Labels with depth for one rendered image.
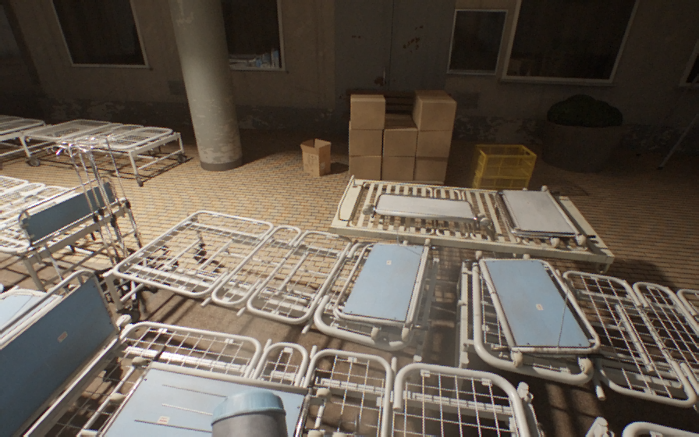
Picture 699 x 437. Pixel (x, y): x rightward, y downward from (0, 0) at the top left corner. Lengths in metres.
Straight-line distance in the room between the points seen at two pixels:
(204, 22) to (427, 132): 2.93
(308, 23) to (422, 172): 3.48
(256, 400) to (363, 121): 3.79
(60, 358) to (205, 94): 3.77
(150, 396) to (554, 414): 2.05
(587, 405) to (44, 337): 2.72
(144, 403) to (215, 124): 3.98
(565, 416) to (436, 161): 2.96
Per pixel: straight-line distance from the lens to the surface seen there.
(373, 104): 4.17
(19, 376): 1.91
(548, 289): 2.33
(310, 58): 6.79
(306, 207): 4.12
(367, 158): 4.34
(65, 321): 1.97
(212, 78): 5.08
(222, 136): 5.23
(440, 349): 2.56
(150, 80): 8.26
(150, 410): 1.74
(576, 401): 2.62
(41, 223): 3.29
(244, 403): 0.64
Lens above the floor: 1.90
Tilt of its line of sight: 29 degrees down
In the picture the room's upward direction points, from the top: 1 degrees clockwise
